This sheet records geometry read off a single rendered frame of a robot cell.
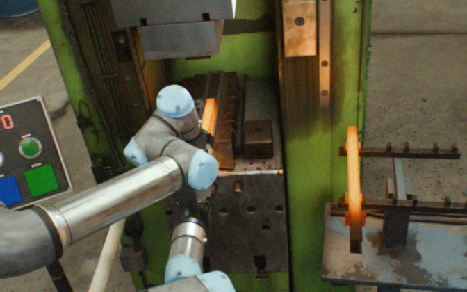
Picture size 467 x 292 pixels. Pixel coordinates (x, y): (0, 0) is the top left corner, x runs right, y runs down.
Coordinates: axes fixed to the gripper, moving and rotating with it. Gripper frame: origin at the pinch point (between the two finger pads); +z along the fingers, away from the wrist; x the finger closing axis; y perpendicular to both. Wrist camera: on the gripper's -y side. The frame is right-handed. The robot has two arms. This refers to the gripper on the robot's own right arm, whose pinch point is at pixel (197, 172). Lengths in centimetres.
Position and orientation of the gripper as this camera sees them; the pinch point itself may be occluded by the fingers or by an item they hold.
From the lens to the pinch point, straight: 135.0
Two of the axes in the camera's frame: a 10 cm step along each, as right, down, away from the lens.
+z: 0.5, -5.8, 8.1
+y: 1.1, 8.1, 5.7
